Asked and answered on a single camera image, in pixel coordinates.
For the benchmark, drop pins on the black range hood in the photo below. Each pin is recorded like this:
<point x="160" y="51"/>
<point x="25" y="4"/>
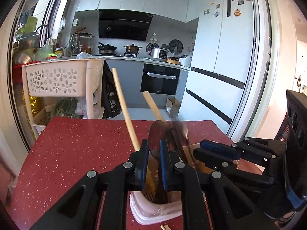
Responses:
<point x="124" y="25"/>

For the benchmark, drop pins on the gold foil bag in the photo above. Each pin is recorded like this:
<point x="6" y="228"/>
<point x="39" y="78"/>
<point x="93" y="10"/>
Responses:
<point x="33" y="103"/>

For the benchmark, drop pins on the steel cooking pot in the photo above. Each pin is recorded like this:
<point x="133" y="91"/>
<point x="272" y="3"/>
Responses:
<point x="132" y="48"/>

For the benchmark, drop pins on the grey lower kitchen cabinets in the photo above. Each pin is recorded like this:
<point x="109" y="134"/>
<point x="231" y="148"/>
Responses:
<point x="127" y="81"/>

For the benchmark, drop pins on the white flower-cutout basket cart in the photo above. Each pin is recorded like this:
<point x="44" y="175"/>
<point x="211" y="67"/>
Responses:
<point x="55" y="79"/>

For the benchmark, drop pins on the metal basin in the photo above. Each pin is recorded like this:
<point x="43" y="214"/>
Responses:
<point x="27" y="45"/>

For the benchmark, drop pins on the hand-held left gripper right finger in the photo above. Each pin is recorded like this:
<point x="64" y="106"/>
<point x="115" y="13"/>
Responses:
<point x="164" y="165"/>

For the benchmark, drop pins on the white countertop appliance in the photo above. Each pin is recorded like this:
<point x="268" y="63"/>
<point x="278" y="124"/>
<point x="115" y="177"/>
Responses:
<point x="186" y="61"/>

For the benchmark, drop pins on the white upper kitchen cabinets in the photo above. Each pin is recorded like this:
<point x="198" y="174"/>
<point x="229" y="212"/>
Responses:
<point x="134" y="0"/>

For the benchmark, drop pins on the curved kitchen faucet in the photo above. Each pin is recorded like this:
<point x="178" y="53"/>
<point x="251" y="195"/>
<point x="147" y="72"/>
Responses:
<point x="43" y="26"/>

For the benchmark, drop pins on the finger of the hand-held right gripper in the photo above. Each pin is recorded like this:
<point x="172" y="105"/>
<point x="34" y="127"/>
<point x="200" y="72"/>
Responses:
<point x="215" y="148"/>
<point x="208" y="160"/>

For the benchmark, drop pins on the small cardboard box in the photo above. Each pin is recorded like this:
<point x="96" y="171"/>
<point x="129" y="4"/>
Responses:
<point x="173" y="106"/>

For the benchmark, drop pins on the wooden chopstick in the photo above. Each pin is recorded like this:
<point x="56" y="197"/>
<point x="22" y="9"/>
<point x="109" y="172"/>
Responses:
<point x="164" y="227"/>
<point x="126" y="115"/>
<point x="153" y="106"/>

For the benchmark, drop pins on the white spice rack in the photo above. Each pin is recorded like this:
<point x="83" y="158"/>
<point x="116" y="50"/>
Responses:
<point x="82" y="45"/>

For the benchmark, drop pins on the black built-in oven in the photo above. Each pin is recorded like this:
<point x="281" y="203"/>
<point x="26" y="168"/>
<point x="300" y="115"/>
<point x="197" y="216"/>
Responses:
<point x="159" y="86"/>

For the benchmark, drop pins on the black shopping bag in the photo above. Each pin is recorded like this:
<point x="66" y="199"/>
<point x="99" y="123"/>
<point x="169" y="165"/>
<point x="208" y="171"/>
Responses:
<point x="110" y="95"/>

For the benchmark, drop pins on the dark round patterned plate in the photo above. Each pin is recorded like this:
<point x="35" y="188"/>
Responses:
<point x="151" y="45"/>

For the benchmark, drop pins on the white refrigerator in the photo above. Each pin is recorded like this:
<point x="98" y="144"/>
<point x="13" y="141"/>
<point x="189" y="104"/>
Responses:
<point x="215" y="52"/>

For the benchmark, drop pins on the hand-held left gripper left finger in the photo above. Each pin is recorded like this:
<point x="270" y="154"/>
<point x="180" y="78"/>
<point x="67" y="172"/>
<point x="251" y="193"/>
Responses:
<point x="144" y="165"/>

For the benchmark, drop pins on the silver rice cooker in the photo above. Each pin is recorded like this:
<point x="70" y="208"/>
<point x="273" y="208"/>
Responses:
<point x="158" y="54"/>

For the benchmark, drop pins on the black wok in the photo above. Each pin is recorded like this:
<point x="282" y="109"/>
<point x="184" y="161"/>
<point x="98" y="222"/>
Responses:
<point x="106" y="48"/>

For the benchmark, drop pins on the white plastic utensil holder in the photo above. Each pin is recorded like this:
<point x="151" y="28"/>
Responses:
<point x="153" y="214"/>

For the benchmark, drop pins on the black round divided tray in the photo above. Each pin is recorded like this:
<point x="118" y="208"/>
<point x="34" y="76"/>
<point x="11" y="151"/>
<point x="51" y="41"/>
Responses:
<point x="176" y="45"/>

